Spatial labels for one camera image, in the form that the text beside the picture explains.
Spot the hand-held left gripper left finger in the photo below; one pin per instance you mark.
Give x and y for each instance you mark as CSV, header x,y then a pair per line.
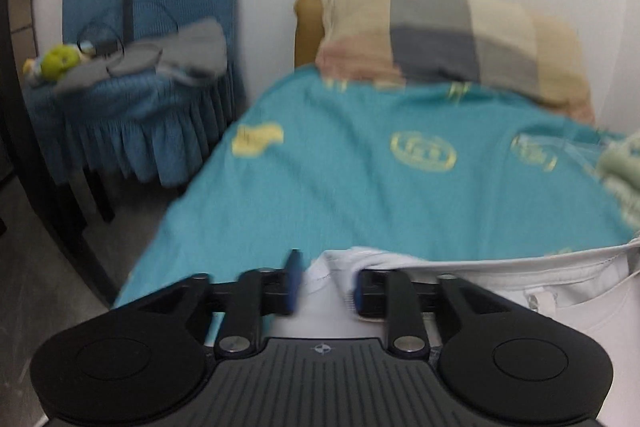
x,y
294,279

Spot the teal printed bed sheet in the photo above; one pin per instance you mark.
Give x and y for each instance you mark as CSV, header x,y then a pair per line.
x,y
380,202

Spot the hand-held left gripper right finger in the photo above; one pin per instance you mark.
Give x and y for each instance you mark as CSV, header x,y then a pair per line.
x,y
358,293

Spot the plaid pillow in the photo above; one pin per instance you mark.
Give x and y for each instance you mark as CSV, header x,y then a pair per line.
x,y
450,37

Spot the pale green blanket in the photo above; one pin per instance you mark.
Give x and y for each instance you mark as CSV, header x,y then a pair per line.
x,y
622,177

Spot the yellow green plush toy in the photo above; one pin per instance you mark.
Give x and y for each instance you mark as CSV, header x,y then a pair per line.
x,y
57,59

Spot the white garment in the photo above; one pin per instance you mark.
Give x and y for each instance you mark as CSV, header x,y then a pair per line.
x,y
500,279

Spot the grey cloth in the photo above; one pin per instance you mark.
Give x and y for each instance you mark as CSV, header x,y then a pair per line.
x,y
185,49

